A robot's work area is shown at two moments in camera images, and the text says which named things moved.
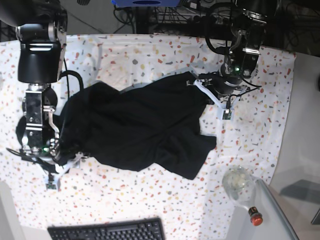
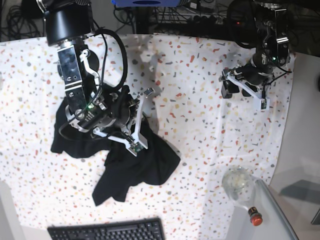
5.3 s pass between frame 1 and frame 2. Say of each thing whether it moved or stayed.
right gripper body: moved
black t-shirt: moved
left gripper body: moved
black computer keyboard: stayed
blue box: stayed
